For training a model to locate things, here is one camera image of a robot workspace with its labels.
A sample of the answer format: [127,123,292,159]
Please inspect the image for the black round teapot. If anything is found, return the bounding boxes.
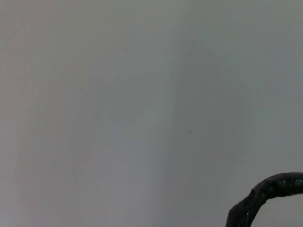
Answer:
[226,172,303,227]

